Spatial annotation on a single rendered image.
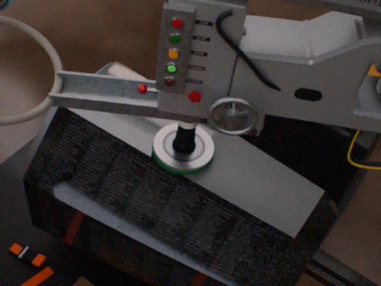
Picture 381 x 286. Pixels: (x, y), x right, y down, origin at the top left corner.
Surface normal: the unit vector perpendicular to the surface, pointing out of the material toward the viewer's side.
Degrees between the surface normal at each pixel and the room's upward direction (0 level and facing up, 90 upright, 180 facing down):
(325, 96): 90
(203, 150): 0
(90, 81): 90
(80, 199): 45
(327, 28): 40
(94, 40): 0
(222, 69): 90
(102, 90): 2
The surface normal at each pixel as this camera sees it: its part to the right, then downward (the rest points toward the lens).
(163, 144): 0.11, -0.66
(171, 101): -0.10, 0.74
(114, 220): -0.29, -0.05
